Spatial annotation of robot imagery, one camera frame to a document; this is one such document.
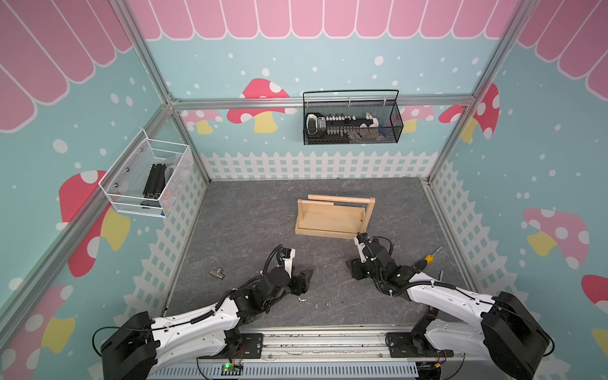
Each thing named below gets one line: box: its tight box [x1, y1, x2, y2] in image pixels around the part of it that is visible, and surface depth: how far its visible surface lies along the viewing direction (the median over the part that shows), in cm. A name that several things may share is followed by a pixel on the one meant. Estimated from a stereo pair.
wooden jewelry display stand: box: [294, 194, 377, 240], surface depth 105 cm
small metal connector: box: [209, 266, 226, 280], surface depth 91 cm
